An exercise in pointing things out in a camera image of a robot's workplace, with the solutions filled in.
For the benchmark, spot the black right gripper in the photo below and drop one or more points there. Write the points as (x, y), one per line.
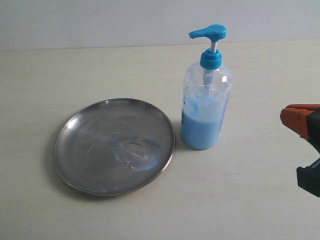
(304, 119)

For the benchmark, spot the blue pump soap bottle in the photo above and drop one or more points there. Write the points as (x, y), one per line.
(206, 91)

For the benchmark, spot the blue soap smear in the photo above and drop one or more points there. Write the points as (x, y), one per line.
(140, 154)

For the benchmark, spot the round steel plate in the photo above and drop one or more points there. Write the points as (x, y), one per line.
(82, 155)

